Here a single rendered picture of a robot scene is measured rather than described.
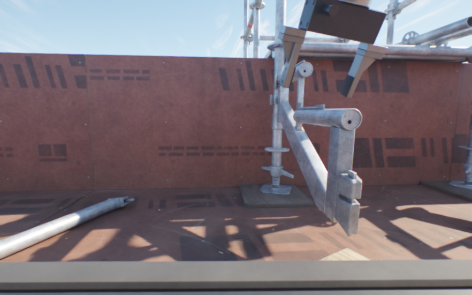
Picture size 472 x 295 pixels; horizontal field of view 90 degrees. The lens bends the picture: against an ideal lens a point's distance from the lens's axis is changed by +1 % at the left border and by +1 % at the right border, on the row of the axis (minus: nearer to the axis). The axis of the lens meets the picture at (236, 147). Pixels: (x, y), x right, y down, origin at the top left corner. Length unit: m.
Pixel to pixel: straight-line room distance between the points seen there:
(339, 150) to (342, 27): 0.27
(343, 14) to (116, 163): 1.23
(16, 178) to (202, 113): 1.02
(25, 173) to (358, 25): 1.58
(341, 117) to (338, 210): 0.21
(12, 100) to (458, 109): 2.41
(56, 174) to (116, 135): 0.38
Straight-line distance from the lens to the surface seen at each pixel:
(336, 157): 0.61
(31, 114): 1.59
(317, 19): 0.46
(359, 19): 0.49
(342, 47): 1.34
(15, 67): 1.64
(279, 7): 1.30
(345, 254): 0.78
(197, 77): 1.31
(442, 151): 1.85
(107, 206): 1.11
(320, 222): 0.99
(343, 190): 0.60
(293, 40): 0.46
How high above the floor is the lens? 0.39
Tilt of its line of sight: 7 degrees down
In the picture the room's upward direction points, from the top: straight up
